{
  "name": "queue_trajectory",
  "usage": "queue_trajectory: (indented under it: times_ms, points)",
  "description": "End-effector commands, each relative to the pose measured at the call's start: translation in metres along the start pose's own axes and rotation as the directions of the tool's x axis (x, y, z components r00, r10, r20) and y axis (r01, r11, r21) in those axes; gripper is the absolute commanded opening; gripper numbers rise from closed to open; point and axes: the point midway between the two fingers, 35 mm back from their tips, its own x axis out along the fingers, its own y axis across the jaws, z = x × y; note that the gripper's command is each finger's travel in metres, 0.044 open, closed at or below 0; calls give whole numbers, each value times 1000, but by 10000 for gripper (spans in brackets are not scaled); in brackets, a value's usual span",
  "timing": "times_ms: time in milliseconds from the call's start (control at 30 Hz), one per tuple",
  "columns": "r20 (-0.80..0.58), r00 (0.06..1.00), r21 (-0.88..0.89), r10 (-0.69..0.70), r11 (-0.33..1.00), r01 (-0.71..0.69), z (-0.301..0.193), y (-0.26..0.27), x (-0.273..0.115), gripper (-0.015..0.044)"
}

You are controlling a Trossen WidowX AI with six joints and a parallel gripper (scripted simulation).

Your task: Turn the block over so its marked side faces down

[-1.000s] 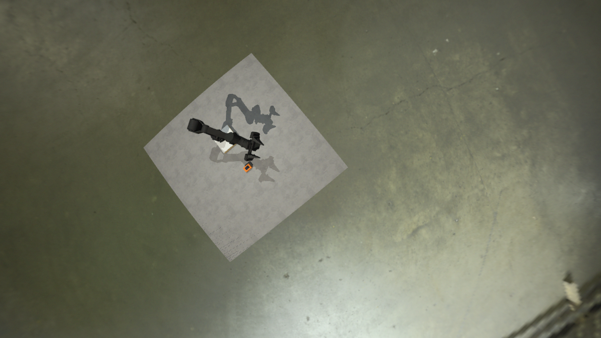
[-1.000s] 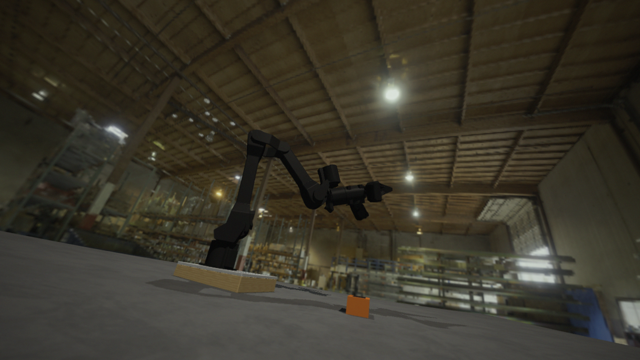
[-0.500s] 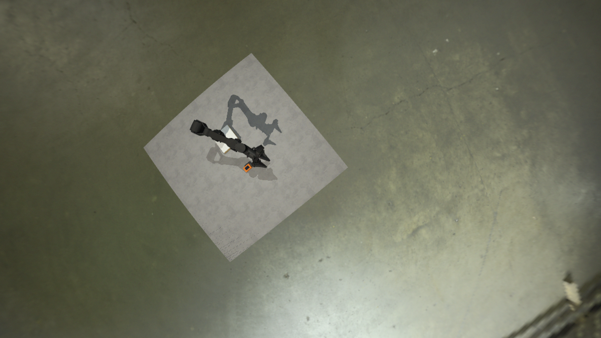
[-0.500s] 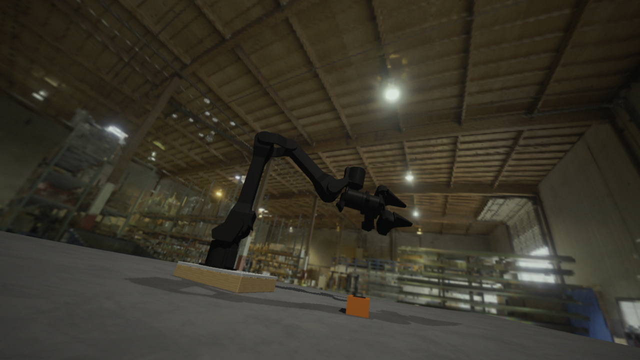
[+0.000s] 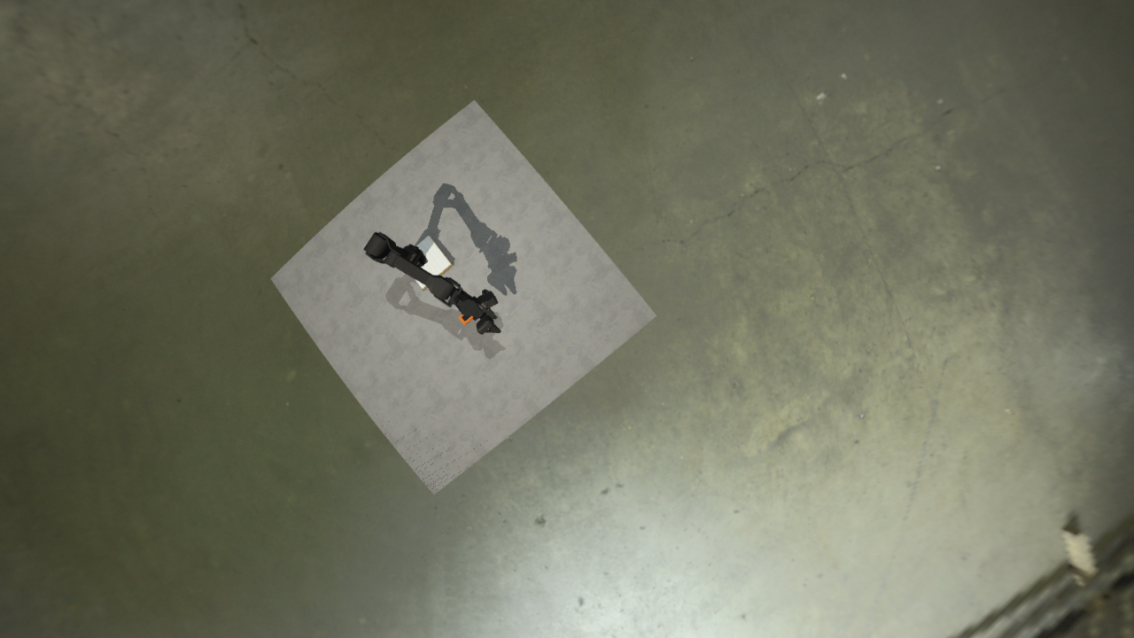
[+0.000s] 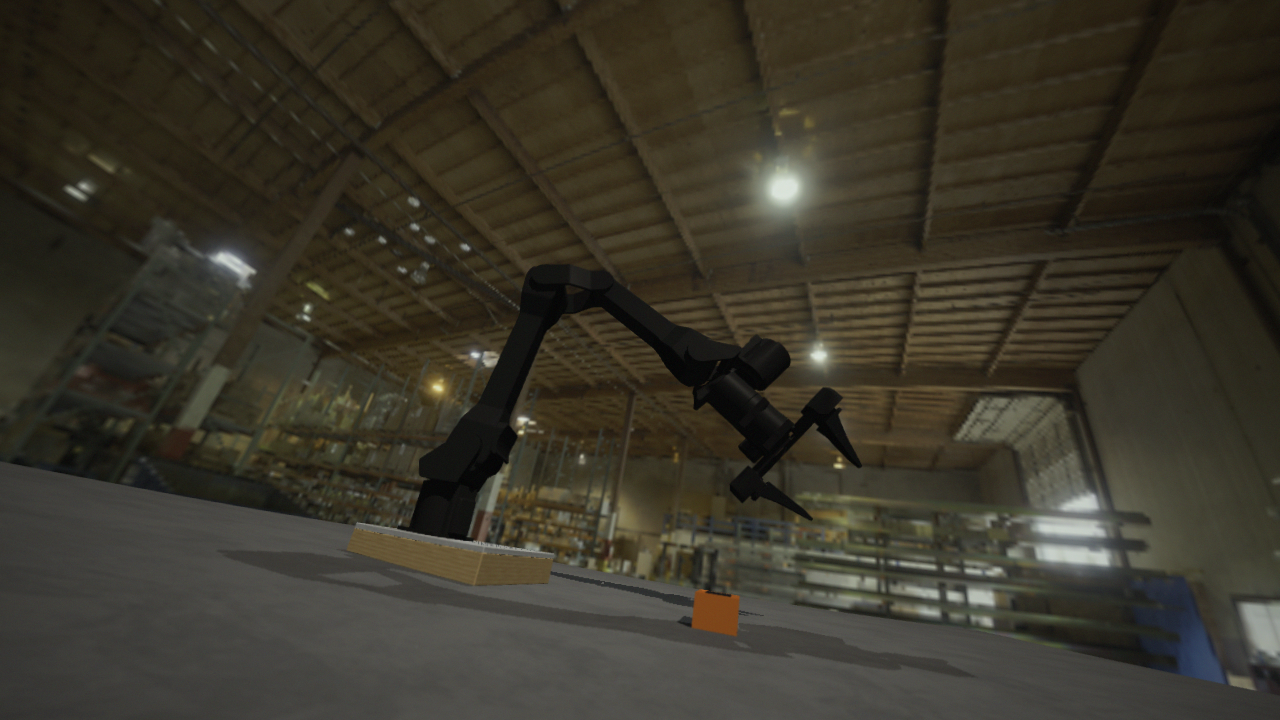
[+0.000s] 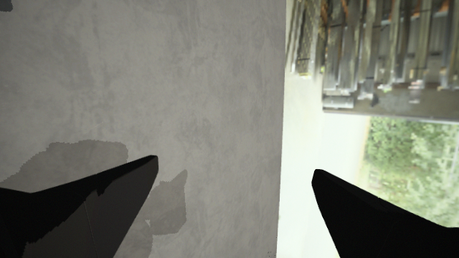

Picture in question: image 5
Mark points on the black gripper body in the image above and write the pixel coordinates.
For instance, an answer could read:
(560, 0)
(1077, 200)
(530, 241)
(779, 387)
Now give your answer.
(486, 321)

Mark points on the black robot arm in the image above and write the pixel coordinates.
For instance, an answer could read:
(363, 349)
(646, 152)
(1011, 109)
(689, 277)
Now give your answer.
(410, 259)

